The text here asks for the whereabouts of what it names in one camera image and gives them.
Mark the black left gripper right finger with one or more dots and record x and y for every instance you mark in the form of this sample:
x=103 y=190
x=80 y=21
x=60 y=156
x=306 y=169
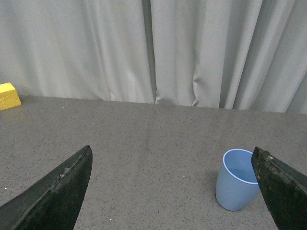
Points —
x=284 y=190

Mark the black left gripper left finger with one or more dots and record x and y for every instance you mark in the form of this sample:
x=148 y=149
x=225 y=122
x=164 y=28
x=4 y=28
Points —
x=53 y=202

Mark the blue plastic cup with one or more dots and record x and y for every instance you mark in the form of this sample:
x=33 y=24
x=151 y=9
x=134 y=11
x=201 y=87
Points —
x=236 y=184

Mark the yellow sponge block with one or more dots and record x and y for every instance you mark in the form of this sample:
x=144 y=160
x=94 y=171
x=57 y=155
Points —
x=9 y=97

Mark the grey curtain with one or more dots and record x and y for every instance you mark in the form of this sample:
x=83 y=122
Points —
x=233 y=54

